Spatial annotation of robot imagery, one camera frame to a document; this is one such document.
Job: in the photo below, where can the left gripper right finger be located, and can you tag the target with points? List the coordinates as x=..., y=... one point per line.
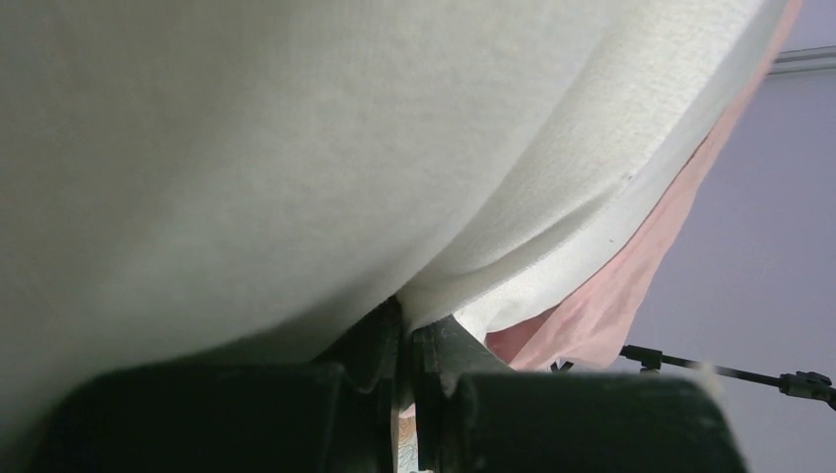
x=475, y=414

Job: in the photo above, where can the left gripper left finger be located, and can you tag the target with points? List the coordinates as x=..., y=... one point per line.
x=336, y=413

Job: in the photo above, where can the pink purple pillowcase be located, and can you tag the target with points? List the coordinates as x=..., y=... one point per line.
x=578, y=305

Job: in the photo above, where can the white pillow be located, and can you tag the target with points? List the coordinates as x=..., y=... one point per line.
x=254, y=177

